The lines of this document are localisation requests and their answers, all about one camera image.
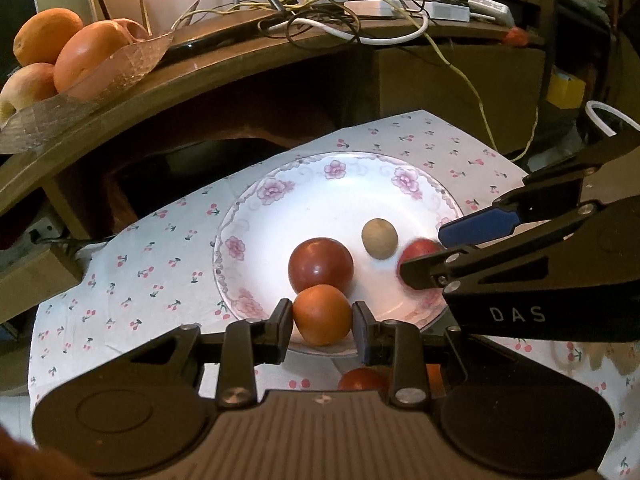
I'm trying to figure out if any brown kiwi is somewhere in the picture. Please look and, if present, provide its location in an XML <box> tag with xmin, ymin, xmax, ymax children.
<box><xmin>361</xmin><ymin>218</ymin><xmax>399</xmax><ymax>260</ymax></box>

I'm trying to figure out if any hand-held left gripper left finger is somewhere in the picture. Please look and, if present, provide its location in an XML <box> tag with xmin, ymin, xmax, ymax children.
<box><xmin>120</xmin><ymin>299</ymin><xmax>296</xmax><ymax>409</ymax></box>

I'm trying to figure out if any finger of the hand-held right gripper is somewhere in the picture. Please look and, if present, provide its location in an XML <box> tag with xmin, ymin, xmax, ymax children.
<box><xmin>398</xmin><ymin>220</ymin><xmax>601</xmax><ymax>294</ymax></box>
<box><xmin>438</xmin><ymin>132</ymin><xmax>640</xmax><ymax>249</ymax></box>

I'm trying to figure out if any cherry print white cloth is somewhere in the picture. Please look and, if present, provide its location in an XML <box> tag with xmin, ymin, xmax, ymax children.
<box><xmin>27</xmin><ymin>110</ymin><xmax>640</xmax><ymax>480</ymax></box>

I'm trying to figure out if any black tablet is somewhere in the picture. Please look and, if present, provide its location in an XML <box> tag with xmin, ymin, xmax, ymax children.
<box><xmin>160</xmin><ymin>17</ymin><xmax>281</xmax><ymax>59</ymax></box>

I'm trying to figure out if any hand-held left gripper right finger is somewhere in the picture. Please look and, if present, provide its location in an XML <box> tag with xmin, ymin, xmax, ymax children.
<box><xmin>351</xmin><ymin>301</ymin><xmax>473</xmax><ymax>409</ymax></box>

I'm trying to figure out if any black cable tangle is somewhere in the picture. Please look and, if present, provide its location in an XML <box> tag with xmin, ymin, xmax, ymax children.
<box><xmin>257</xmin><ymin>0</ymin><xmax>416</xmax><ymax>44</ymax></box>

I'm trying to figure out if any dark red tomato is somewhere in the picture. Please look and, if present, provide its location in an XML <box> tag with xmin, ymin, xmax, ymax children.
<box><xmin>288</xmin><ymin>237</ymin><xmax>355</xmax><ymax>296</ymax></box>

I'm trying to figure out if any large orange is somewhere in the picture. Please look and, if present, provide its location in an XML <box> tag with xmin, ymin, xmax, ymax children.
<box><xmin>12</xmin><ymin>7</ymin><xmax>85</xmax><ymax>67</ymax></box>
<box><xmin>53</xmin><ymin>21</ymin><xmax>132</xmax><ymax>95</ymax></box>

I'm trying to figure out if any yellow box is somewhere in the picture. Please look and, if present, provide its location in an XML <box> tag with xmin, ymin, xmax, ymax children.
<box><xmin>546</xmin><ymin>71</ymin><xmax>586</xmax><ymax>109</ymax></box>

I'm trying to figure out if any yellow cable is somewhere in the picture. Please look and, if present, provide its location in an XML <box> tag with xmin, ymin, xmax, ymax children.
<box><xmin>400</xmin><ymin>10</ymin><xmax>540</xmax><ymax>162</ymax></box>

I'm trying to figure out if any red apple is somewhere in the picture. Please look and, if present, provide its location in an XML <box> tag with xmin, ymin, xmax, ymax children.
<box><xmin>396</xmin><ymin>239</ymin><xmax>446</xmax><ymax>291</ymax></box>

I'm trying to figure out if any floral white plate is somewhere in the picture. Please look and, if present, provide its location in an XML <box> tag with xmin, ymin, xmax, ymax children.
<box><xmin>212</xmin><ymin>151</ymin><xmax>466</xmax><ymax>357</ymax></box>

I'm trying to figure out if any white cable loop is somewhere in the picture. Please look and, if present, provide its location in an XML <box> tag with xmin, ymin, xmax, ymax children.
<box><xmin>585</xmin><ymin>101</ymin><xmax>640</xmax><ymax>137</ymax></box>

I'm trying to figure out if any wooden desk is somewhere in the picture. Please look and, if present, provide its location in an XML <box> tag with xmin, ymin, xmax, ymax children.
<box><xmin>0</xmin><ymin>10</ymin><xmax>548</xmax><ymax>241</ymax></box>

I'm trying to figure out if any clear glass bowl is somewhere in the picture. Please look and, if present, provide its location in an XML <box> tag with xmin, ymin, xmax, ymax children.
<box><xmin>0</xmin><ymin>30</ymin><xmax>176</xmax><ymax>154</ymax></box>

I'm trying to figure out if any wooden block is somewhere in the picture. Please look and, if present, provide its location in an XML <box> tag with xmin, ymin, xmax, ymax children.
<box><xmin>0</xmin><ymin>245</ymin><xmax>84</xmax><ymax>326</ymax></box>

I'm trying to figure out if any white power adapter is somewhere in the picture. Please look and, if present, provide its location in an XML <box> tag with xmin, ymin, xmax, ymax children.
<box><xmin>467</xmin><ymin>0</ymin><xmax>516</xmax><ymax>27</ymax></box>
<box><xmin>344</xmin><ymin>0</ymin><xmax>402</xmax><ymax>19</ymax></box>
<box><xmin>400</xmin><ymin>0</ymin><xmax>471</xmax><ymax>24</ymax></box>

